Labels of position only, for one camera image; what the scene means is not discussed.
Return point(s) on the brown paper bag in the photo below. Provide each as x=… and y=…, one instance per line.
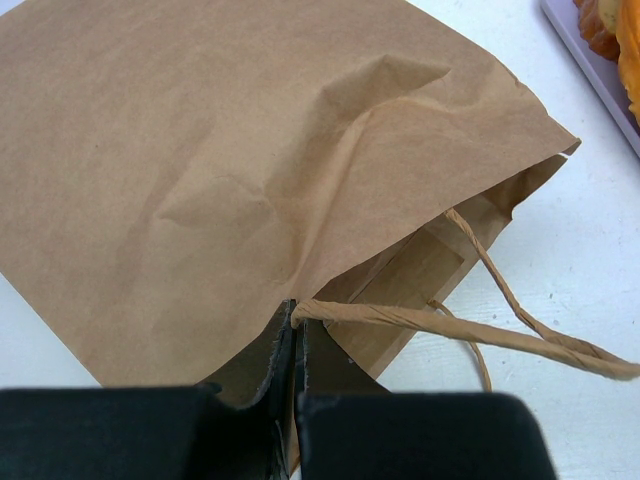
x=172, y=170

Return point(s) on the long orange bread loaf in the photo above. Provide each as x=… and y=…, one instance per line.
x=627, y=35

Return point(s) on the toast slice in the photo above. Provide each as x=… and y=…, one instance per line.
x=597, y=21

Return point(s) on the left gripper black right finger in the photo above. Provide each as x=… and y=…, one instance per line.
x=350, y=427

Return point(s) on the lilac plastic tray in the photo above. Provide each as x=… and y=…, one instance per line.
x=601, y=73

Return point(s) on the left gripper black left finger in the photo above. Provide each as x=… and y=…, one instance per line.
x=235, y=424

